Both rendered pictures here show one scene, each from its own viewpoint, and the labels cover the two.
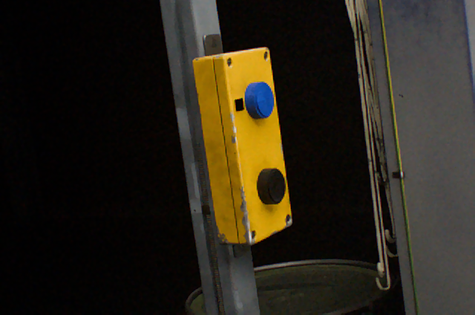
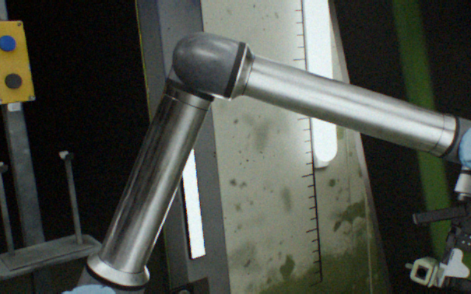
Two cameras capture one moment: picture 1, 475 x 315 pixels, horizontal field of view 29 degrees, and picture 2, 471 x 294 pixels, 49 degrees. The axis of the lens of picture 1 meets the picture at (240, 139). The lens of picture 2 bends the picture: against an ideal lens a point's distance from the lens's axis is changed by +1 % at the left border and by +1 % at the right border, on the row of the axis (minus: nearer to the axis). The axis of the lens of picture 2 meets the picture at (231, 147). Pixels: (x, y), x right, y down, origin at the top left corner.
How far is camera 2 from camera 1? 1.34 m
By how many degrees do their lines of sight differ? 23
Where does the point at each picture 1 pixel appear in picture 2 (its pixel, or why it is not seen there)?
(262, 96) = (5, 41)
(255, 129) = (6, 56)
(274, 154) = (21, 68)
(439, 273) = not seen: hidden behind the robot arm
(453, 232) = not seen: hidden behind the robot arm
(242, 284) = (13, 123)
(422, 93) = (150, 50)
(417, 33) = (147, 20)
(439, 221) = not seen: hidden behind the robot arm
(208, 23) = not seen: outside the picture
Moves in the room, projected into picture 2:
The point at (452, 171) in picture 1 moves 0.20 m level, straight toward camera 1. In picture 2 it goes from (159, 89) to (117, 95)
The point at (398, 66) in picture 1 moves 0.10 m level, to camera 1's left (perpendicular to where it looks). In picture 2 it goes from (144, 36) to (121, 40)
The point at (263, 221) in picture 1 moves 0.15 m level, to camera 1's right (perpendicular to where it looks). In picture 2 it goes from (9, 95) to (45, 92)
